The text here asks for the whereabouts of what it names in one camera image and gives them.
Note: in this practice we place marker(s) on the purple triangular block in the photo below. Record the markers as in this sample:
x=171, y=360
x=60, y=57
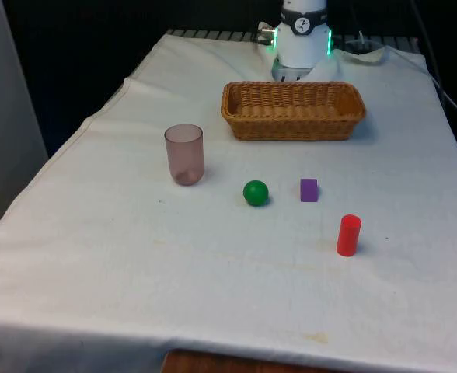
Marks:
x=308, y=191

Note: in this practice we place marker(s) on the wicker basket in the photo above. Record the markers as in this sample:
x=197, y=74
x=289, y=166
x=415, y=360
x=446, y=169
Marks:
x=290, y=126

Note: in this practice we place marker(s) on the red cylinder block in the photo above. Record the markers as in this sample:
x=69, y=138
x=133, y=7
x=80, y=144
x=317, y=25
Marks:
x=348, y=237

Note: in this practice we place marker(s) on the green ball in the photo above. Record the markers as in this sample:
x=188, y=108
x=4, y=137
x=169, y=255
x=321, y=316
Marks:
x=255, y=193

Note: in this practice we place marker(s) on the see-through pink cup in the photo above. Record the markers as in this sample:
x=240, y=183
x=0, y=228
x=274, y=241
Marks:
x=184, y=155

